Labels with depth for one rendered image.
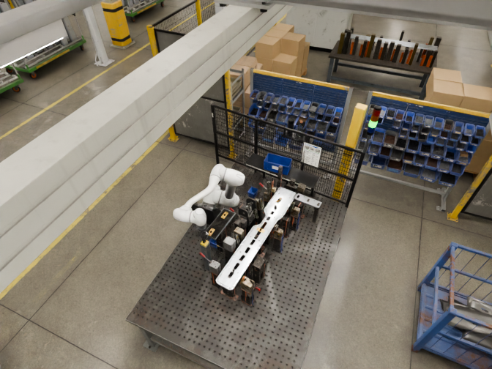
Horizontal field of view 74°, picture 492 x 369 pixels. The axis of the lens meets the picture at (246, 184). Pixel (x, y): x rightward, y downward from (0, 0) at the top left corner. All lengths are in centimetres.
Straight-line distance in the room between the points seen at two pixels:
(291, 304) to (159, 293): 129
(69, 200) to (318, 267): 314
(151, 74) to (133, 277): 389
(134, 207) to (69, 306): 157
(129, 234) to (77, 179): 431
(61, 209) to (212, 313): 278
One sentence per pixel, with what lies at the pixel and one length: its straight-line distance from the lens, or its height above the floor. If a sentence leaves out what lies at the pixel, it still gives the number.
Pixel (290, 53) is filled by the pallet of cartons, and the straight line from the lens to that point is 741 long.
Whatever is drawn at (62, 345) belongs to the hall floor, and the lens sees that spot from 439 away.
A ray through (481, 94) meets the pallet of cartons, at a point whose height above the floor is 135.
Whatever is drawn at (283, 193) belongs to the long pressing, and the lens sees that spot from 372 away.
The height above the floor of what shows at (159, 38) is 185.
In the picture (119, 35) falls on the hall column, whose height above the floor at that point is 34.
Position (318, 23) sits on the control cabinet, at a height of 68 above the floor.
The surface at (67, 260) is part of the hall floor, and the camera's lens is 496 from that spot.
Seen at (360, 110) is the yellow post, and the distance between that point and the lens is 335.
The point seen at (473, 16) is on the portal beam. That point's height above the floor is 341.
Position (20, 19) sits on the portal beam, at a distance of 141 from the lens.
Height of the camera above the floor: 370
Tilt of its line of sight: 45 degrees down
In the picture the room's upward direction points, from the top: 1 degrees counter-clockwise
